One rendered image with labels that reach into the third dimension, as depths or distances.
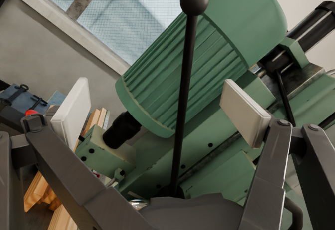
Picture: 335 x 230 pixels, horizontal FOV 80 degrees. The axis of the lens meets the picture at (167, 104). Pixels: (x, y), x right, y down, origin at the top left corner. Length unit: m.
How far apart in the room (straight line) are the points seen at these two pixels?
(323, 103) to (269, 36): 0.18
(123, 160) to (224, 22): 0.37
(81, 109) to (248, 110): 0.13
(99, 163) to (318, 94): 0.49
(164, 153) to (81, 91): 0.33
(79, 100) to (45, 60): 1.80
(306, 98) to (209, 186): 0.26
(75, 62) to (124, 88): 1.53
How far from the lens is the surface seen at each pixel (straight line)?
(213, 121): 0.43
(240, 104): 0.18
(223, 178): 0.45
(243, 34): 0.36
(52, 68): 1.98
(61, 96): 0.86
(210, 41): 0.36
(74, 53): 1.88
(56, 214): 0.55
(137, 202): 0.48
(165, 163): 0.48
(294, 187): 0.50
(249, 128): 0.17
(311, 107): 0.48
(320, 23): 0.53
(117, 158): 0.51
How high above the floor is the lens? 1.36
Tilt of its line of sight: 15 degrees down
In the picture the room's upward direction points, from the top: 47 degrees clockwise
